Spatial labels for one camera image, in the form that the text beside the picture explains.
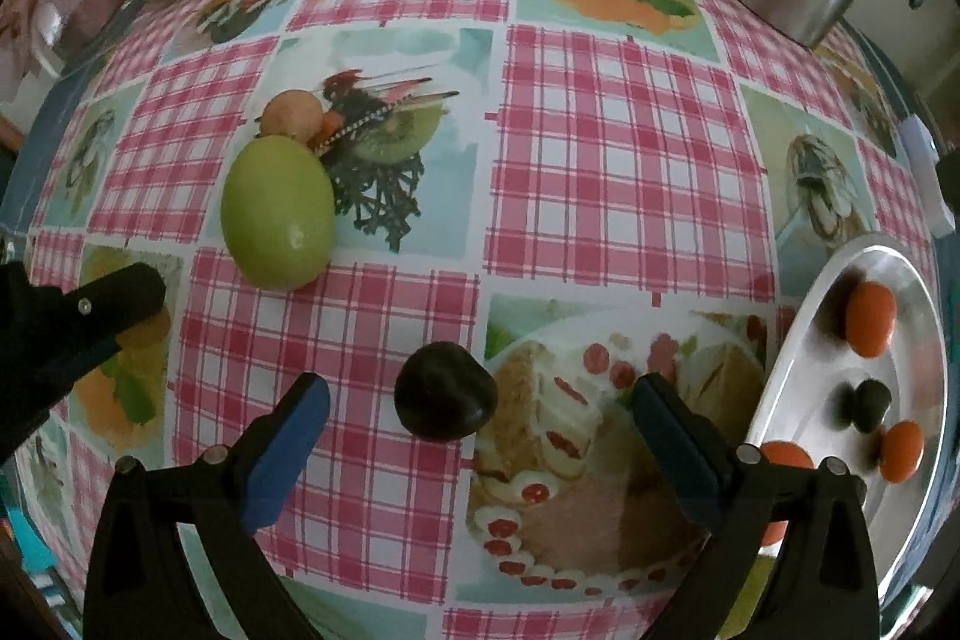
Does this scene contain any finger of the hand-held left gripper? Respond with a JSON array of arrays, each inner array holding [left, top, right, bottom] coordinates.
[[34, 262, 168, 420]]

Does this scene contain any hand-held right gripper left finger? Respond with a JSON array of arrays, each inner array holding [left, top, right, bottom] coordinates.
[[82, 372, 331, 640]]

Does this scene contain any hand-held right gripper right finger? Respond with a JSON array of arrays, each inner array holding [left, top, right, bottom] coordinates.
[[630, 372, 880, 640]]

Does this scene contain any large orange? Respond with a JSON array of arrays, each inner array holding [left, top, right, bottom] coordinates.
[[757, 440, 817, 547], [879, 420, 926, 483]]

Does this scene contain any dark purple plum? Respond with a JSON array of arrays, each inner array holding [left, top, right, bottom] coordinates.
[[851, 379, 892, 435], [394, 342, 500, 441]]

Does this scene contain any round metal tray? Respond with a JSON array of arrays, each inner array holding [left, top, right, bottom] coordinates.
[[757, 233, 947, 611]]

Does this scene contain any small oval orange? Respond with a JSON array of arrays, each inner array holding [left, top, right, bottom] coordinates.
[[844, 281, 898, 358]]

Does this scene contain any small brown round fruit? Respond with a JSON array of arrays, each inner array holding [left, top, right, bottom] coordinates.
[[260, 90, 325, 145]]

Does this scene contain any checkered fruit print tablecloth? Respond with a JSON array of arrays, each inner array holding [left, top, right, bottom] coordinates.
[[0, 0, 946, 640]]

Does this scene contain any white plastic device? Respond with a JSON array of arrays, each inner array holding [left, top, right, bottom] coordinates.
[[900, 115, 946, 229]]

